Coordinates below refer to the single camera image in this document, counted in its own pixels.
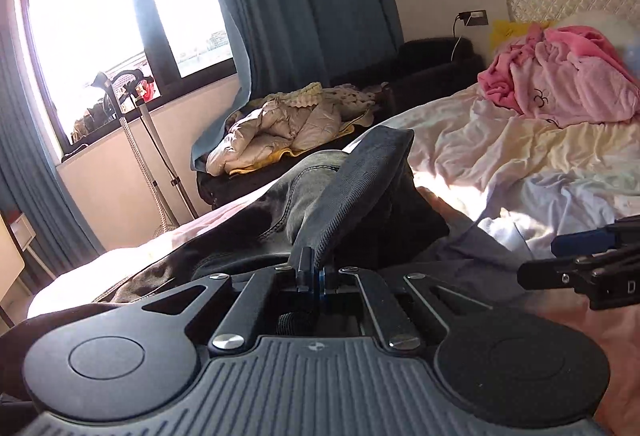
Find clutter outside window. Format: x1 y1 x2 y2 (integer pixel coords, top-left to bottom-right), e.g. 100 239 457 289
72 80 161 143

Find blue curtain beside chair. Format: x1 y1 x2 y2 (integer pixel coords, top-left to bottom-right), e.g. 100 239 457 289
0 16 108 267

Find cream knitted blanket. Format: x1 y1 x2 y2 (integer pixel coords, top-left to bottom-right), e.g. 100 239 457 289
260 82 326 109

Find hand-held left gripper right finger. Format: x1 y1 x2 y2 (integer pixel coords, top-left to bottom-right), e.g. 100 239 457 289
316 265 503 351

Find black sofa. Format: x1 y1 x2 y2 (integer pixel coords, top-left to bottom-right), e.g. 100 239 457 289
195 38 486 211

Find beige down jacket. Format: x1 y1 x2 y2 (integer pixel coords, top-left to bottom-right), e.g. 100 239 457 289
206 96 373 177

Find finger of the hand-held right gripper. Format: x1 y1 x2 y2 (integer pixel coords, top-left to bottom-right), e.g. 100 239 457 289
517 254 601 293
551 216 640 259

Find white chair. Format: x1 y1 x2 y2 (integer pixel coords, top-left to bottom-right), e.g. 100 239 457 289
0 218 27 304

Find dark denim jeans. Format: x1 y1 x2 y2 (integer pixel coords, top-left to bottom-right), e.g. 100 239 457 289
0 126 451 347

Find dark framed window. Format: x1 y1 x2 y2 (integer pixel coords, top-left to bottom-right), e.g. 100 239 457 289
17 0 238 151

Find charger cable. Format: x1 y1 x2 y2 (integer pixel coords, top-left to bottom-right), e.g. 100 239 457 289
450 13 467 62

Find garment steamer stand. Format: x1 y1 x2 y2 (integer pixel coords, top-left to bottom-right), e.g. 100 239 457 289
87 70 198 233

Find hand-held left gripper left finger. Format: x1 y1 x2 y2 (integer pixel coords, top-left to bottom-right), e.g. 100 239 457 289
107 248 317 358

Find pink fleece garment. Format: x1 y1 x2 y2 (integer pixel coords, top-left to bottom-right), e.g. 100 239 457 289
477 23 640 129

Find white fluffy pillow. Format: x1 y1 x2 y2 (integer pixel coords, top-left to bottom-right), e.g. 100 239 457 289
552 10 640 61

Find yellow blanket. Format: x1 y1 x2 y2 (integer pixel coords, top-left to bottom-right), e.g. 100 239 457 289
227 136 356 175

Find yellow plush item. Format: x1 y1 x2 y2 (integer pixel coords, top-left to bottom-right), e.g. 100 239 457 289
487 20 556 54

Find pale crumpled bed sheet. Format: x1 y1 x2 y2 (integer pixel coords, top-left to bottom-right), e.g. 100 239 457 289
27 83 640 317

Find white patterned blanket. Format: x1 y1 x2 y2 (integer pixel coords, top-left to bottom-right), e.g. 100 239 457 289
325 83 387 117

